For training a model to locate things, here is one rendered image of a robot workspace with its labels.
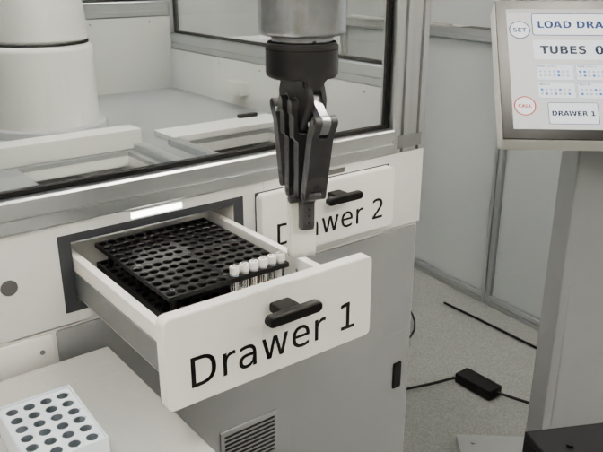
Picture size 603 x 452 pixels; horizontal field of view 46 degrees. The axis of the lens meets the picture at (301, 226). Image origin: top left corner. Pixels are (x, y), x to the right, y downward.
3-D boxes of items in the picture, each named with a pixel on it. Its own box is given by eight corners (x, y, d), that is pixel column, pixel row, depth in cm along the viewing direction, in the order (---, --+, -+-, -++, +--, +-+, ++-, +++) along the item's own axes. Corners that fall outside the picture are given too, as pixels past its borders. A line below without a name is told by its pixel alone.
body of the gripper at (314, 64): (353, 40, 70) (351, 133, 73) (318, 33, 78) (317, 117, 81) (283, 43, 67) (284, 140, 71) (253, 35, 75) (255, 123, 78)
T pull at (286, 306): (323, 311, 81) (323, 300, 81) (269, 330, 77) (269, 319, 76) (304, 299, 84) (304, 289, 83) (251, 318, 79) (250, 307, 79)
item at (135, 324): (351, 321, 93) (352, 278, 90) (173, 389, 78) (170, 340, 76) (196, 234, 122) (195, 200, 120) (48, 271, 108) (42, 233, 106)
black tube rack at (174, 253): (289, 306, 96) (289, 262, 94) (171, 346, 86) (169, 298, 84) (205, 256, 113) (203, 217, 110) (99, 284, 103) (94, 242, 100)
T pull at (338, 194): (363, 198, 120) (363, 190, 119) (329, 207, 116) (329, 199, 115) (349, 193, 123) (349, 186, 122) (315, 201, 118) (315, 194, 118)
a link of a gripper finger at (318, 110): (316, 77, 74) (338, 83, 69) (316, 126, 75) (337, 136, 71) (294, 78, 73) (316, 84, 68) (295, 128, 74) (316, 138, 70)
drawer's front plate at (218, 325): (370, 333, 93) (372, 255, 89) (169, 413, 76) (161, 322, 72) (361, 328, 94) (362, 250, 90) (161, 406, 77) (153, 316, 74)
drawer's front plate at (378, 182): (392, 223, 131) (395, 166, 128) (263, 261, 115) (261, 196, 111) (386, 221, 133) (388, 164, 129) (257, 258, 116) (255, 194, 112)
